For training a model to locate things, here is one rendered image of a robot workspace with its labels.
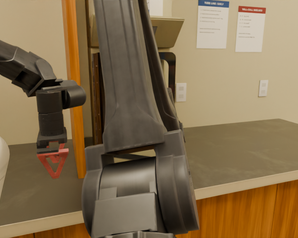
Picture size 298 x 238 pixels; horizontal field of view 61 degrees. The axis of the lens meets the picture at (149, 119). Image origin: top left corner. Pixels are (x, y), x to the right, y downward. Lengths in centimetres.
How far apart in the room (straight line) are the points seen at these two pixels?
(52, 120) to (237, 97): 139
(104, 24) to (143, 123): 12
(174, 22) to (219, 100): 88
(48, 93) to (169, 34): 53
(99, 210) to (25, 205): 67
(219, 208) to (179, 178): 81
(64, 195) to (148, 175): 68
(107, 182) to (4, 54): 45
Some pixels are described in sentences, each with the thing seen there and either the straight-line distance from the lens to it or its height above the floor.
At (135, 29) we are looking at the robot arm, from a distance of 29.
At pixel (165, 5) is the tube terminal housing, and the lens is 107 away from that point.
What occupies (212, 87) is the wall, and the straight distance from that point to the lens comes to 169.
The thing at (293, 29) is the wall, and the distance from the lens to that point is 209.
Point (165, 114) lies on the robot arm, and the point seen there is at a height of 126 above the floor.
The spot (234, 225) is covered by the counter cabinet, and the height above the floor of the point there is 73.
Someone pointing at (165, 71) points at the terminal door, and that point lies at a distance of 86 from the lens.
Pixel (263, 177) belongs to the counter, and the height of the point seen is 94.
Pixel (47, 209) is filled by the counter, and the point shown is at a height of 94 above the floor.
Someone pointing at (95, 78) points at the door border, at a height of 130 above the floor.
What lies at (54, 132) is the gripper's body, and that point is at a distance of 64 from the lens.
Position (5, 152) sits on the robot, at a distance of 25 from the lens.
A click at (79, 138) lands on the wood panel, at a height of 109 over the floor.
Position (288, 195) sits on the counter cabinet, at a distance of 125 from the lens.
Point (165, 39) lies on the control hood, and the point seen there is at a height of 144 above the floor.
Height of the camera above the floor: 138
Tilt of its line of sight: 14 degrees down
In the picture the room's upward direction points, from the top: straight up
